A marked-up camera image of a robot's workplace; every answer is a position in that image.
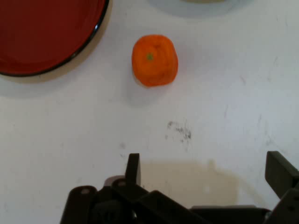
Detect orange toy mandarin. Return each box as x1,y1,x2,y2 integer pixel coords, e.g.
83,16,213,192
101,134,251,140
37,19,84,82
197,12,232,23
131,34,179,87

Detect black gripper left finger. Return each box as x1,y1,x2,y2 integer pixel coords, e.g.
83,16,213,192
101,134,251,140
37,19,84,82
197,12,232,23
60,153,206,224

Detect red plate with black rim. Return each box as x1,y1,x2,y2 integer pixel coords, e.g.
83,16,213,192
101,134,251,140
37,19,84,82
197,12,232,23
0,0,110,77

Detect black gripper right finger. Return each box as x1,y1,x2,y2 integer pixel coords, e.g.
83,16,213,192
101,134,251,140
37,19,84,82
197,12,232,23
264,151,299,224

